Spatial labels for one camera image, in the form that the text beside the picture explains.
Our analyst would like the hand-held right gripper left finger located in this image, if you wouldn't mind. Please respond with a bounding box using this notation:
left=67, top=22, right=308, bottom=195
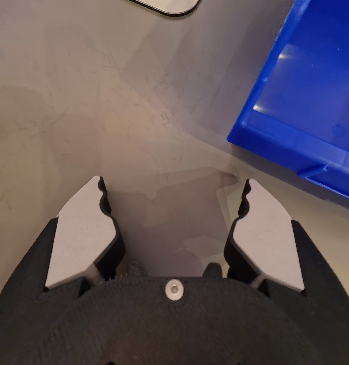
left=44, top=175, right=126, bottom=289

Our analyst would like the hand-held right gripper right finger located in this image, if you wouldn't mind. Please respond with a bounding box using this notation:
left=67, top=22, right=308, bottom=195
left=223, top=179, right=305, bottom=293

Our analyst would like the blue plastic bin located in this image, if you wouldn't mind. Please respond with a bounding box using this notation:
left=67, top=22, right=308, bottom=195
left=226, top=0, right=349, bottom=213

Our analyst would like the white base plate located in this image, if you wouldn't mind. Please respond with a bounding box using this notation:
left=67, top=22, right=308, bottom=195
left=128, top=0, right=202, bottom=17

